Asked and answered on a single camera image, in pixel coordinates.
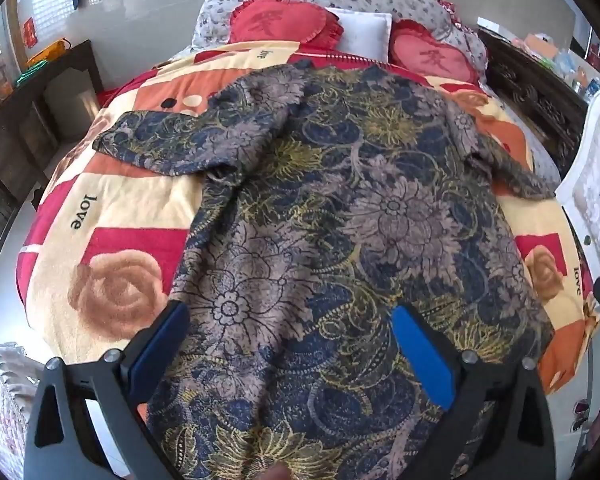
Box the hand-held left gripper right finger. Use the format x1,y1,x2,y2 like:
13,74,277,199
390,304,556,480

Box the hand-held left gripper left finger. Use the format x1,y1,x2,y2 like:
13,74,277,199
24,300,191,480

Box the dark floral patterned garment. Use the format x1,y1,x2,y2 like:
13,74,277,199
92,60,558,480

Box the red orange rose blanket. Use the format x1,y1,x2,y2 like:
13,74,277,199
17,40,600,396

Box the white lace cloth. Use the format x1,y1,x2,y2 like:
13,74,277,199
0,342,46,476

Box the pile of colourful packets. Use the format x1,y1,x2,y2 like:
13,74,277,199
512,32,600,106

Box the dark wooden cabinet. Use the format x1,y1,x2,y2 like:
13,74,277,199
0,40,106,221

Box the red heart pillow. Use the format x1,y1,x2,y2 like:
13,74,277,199
389,19,481,85
228,0,345,50

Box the yellow flat object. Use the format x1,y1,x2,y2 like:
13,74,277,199
26,37,71,68

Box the white pillow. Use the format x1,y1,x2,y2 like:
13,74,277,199
325,7,393,61

